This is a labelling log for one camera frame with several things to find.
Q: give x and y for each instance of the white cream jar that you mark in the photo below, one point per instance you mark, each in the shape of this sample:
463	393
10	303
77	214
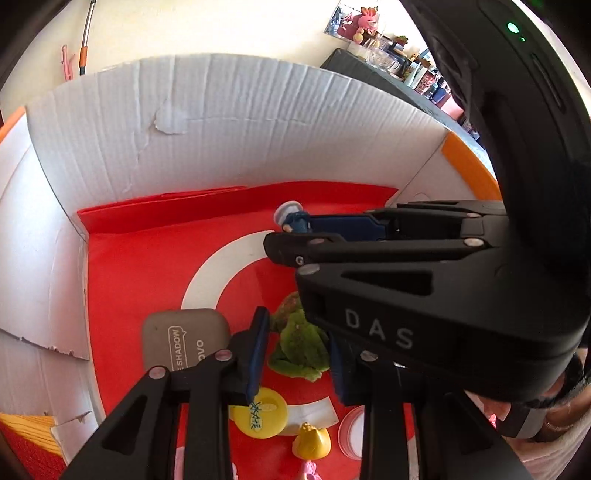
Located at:
284	215

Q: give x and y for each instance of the blue covered side table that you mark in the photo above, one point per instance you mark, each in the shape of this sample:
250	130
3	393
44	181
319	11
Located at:
345	63

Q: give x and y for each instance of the yellow round lid container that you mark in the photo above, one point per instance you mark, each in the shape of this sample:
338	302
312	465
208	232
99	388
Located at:
265	417

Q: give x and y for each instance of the pink clothes hanger stick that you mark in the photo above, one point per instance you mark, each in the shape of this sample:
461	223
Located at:
66	61

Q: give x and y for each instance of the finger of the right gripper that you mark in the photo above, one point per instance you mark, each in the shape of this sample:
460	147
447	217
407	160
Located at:
309	254
417	220

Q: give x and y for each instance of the pink storage box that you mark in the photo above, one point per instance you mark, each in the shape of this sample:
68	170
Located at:
451	108

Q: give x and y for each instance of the green plush toy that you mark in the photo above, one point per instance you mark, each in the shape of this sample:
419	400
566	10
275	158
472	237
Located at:
302	350

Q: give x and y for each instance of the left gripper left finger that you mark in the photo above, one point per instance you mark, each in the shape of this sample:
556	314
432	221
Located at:
138	439

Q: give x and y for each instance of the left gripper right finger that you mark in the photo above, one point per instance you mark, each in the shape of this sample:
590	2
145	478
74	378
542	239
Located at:
454	440

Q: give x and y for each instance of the wall mirror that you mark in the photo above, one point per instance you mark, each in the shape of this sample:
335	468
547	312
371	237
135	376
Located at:
341	11

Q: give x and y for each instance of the pink rabbit plush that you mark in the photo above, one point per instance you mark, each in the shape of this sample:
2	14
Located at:
360	27

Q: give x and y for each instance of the person's right hand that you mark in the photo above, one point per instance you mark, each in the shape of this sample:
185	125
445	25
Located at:
553	414

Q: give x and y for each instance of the silver orange mop handle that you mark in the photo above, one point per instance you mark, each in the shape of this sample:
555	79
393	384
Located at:
85	38

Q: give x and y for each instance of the orange white cardboard box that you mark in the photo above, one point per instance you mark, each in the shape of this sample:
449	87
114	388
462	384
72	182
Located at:
170	125

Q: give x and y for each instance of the red knitted table cloth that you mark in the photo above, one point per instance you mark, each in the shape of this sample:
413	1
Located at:
38	462

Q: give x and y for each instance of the grey earbuds case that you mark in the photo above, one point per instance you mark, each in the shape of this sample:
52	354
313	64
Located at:
180	339

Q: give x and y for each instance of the yellow pink toy figure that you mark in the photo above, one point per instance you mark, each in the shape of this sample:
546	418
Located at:
310	445

